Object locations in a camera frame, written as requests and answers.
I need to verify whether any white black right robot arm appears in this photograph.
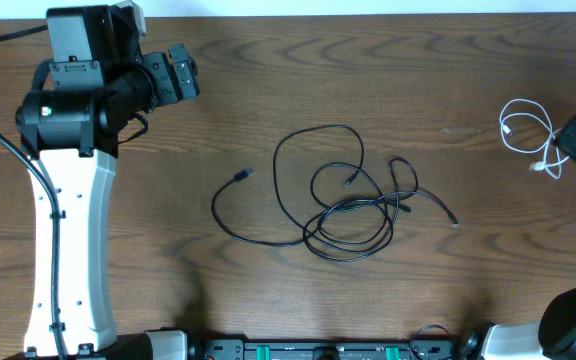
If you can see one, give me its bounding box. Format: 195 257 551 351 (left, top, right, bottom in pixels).
457 114 576 360

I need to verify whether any black USB cable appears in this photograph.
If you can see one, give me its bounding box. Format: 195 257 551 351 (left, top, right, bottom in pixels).
211 124 413 264
310 157 460 251

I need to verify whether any white USB cable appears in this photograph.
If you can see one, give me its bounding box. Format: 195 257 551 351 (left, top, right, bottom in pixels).
498 98 571 181

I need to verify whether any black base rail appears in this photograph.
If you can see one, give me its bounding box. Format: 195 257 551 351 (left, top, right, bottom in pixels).
142 324 576 360

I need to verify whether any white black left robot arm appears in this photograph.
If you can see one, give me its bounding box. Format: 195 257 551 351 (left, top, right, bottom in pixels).
16 1 199 359

